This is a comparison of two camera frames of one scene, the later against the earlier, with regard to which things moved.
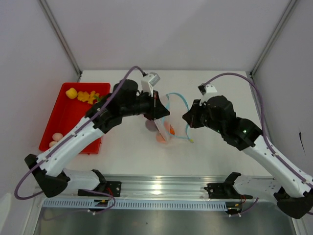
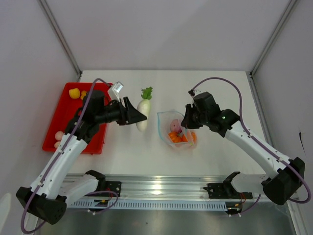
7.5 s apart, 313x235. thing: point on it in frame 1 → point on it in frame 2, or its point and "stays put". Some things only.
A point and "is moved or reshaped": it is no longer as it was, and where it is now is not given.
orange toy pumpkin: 160,138 → 174,137
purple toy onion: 151,125 → 175,126
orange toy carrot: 172,131 → 184,139
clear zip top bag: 172,128 is moved or reshaped
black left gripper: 158,109 → 128,114
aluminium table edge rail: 160,186 stays put
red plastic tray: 76,100 stays put
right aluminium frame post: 272,37 stays put
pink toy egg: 57,136 is moved or reshaped
